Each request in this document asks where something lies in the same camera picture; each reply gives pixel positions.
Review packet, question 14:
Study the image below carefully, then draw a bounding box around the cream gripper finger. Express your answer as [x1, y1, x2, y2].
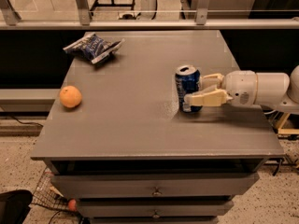
[200, 73, 224, 90]
[184, 89, 233, 106]

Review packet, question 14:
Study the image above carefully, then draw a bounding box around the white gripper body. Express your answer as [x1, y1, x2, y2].
[223, 71, 257, 106]

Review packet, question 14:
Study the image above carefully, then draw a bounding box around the blue pepsi can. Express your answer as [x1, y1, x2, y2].
[175, 64, 201, 113]

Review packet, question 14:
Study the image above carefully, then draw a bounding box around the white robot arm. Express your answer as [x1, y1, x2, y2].
[183, 66, 299, 115]

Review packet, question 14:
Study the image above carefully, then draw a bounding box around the top grey drawer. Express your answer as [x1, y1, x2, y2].
[51, 173, 259, 199]

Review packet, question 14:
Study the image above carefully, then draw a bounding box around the grey drawer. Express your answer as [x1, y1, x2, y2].
[51, 173, 259, 199]
[77, 200, 234, 218]

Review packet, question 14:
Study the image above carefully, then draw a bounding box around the grey drawer cabinet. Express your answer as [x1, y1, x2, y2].
[32, 31, 283, 224]

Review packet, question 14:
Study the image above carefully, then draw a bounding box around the blue chip bag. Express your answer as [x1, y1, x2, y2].
[64, 33, 124, 64]

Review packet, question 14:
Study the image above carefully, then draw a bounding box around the lower grey drawer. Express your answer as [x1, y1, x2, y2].
[77, 200, 234, 218]

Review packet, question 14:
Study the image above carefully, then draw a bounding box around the black stand base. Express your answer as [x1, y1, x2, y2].
[90, 0, 135, 12]

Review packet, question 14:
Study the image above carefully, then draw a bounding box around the orange fruit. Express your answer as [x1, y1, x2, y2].
[59, 86, 82, 108]

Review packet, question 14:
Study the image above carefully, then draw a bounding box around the small orange ball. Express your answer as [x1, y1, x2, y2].
[67, 199, 77, 212]

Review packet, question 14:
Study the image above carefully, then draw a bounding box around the metal railing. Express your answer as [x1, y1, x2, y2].
[0, 0, 299, 30]

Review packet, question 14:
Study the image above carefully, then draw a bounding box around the black object on floor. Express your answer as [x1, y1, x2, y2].
[0, 189, 33, 224]

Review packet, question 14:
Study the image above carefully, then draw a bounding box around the yellow wooden frame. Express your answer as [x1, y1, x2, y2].
[274, 113, 299, 135]

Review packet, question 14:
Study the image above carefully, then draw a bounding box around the wire mesh basket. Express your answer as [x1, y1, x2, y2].
[31, 167, 76, 213]

